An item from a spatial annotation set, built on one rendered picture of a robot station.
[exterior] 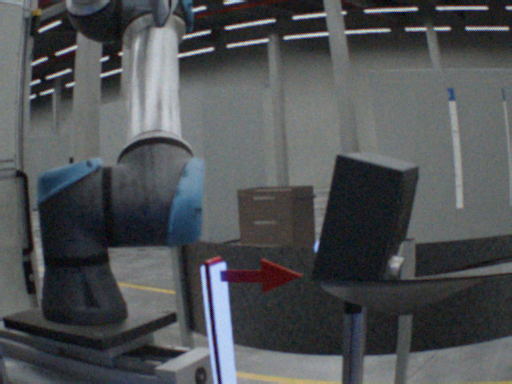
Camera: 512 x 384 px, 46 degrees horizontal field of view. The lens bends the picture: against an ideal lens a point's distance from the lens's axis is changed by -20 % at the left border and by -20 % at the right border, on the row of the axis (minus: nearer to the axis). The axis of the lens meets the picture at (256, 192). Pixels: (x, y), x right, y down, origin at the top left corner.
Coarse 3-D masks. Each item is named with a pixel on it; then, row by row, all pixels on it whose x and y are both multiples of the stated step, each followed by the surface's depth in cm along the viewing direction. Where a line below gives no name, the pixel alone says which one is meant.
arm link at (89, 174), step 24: (72, 168) 93; (96, 168) 96; (48, 192) 93; (72, 192) 93; (96, 192) 93; (48, 216) 93; (72, 216) 93; (96, 216) 93; (48, 240) 93; (72, 240) 93; (96, 240) 95
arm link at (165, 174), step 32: (192, 0) 118; (128, 32) 115; (160, 32) 113; (160, 64) 109; (128, 96) 109; (160, 96) 105; (128, 128) 105; (160, 128) 102; (128, 160) 98; (160, 160) 97; (192, 160) 98; (128, 192) 94; (160, 192) 95; (192, 192) 95; (128, 224) 94; (160, 224) 95; (192, 224) 96
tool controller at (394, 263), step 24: (336, 168) 106; (360, 168) 104; (384, 168) 103; (408, 168) 111; (336, 192) 106; (360, 192) 105; (384, 192) 103; (408, 192) 111; (336, 216) 106; (360, 216) 105; (384, 216) 104; (408, 216) 119; (336, 240) 106; (360, 240) 105; (384, 240) 104; (336, 264) 106; (360, 264) 105; (384, 264) 105
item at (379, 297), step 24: (480, 264) 44; (504, 264) 40; (336, 288) 40; (360, 288) 40; (384, 288) 42; (408, 288) 46; (432, 288) 49; (456, 288) 53; (384, 312) 56; (408, 312) 57
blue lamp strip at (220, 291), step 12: (216, 276) 50; (216, 288) 50; (216, 300) 50; (216, 312) 50; (228, 312) 51; (216, 324) 50; (228, 324) 51; (228, 336) 51; (228, 348) 51; (228, 360) 51; (228, 372) 51
